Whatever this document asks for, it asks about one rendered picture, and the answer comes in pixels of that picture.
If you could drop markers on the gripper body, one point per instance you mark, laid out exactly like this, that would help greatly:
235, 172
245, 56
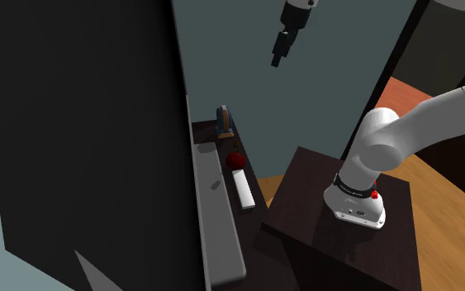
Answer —
295, 18

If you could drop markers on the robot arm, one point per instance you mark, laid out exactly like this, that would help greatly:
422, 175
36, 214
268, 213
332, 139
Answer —
381, 149

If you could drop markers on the blue and wooden figure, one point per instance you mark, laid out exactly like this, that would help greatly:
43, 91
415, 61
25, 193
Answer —
224, 121

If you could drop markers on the red ball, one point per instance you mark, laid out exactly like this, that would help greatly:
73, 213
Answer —
235, 161

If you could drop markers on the white remote control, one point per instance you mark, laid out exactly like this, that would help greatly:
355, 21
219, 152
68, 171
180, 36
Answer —
243, 189

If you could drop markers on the dark brown robot stand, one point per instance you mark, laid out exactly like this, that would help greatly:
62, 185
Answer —
308, 209

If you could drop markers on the long grey bar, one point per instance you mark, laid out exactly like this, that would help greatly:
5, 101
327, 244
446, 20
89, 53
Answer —
216, 217

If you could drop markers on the large black television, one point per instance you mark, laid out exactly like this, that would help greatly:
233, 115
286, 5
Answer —
87, 133

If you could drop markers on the dark brown table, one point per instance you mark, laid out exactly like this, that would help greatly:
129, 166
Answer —
256, 258

